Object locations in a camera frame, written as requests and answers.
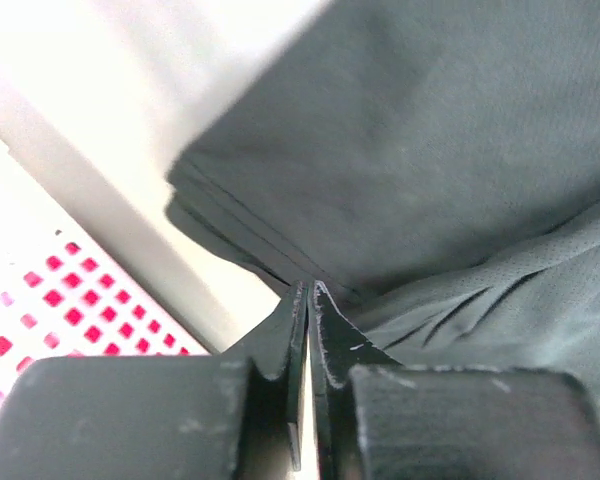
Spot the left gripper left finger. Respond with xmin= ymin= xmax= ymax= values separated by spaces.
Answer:
xmin=0 ymin=283 xmax=308 ymax=479

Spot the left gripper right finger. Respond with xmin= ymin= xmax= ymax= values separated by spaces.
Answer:
xmin=306 ymin=282 xmax=600 ymax=479

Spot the black t-shirt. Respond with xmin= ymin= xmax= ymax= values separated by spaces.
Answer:
xmin=166 ymin=1 xmax=600 ymax=410

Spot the pink crumpled t-shirt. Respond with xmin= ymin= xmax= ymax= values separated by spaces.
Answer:
xmin=0 ymin=242 xmax=203 ymax=405

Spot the white plastic basket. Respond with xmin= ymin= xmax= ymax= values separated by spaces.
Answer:
xmin=0 ymin=59 xmax=281 ymax=426

